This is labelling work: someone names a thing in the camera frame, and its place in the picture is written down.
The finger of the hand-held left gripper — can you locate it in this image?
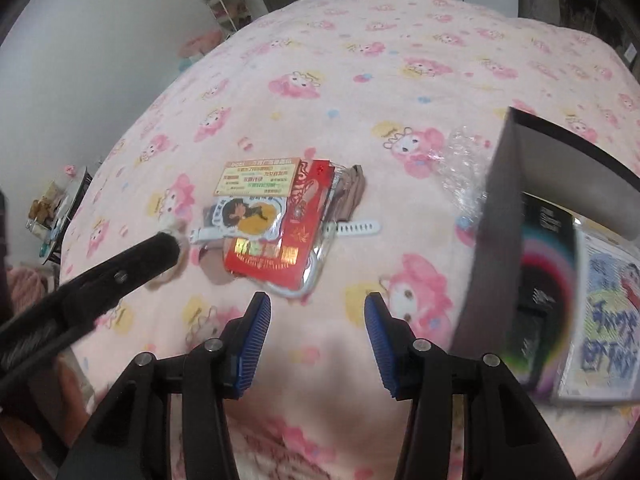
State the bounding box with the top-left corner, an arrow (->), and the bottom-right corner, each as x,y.
55,232 -> 182,333

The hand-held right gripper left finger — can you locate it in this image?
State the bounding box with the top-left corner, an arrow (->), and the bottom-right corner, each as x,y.
57,292 -> 272,480

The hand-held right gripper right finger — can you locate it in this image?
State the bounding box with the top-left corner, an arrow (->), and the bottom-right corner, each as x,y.
364,292 -> 576,480

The white fluffy pouch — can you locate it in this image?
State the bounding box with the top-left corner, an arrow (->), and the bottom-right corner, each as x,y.
156,211 -> 192,247

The white wrist watch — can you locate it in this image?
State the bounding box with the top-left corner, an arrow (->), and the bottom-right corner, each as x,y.
189,219 -> 382,246

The black storage box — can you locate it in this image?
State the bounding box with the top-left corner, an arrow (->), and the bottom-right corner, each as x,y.
450,106 -> 640,408

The purple black box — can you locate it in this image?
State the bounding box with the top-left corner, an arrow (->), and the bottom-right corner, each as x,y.
502,195 -> 581,394

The pink knitted cloth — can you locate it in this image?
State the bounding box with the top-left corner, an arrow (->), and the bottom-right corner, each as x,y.
5,265 -> 57,307

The red envelope with gold print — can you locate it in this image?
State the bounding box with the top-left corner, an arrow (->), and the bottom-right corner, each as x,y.
222,220 -> 321,279

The red packet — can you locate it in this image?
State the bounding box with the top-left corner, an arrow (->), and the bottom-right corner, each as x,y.
260,162 -> 347,301

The side table with toys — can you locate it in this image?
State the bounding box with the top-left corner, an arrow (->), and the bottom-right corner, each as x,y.
25,164 -> 94,266

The cartoon character sticker card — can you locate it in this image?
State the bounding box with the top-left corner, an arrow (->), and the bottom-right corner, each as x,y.
204,195 -> 288,240

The brown cloth item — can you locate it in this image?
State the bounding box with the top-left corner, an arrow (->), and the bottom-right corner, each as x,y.
332,164 -> 367,223

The red patterned envelope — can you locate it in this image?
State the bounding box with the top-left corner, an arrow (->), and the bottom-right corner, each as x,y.
287,159 -> 336,226

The clear bubble wrap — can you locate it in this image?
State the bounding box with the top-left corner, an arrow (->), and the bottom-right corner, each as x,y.
435,127 -> 506,221

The white blue printed card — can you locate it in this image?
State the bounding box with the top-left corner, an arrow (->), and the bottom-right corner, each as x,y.
555,227 -> 640,406

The pink round stool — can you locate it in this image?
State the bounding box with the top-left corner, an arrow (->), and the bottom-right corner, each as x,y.
179,30 -> 224,62

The pink printed blanket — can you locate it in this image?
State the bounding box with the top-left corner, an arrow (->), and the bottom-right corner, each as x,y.
47,0 -> 640,480

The shoe rack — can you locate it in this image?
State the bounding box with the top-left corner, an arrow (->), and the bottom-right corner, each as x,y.
192,0 -> 268,39

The black glass TV cabinet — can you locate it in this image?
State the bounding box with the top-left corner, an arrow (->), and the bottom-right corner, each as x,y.
517,0 -> 640,72

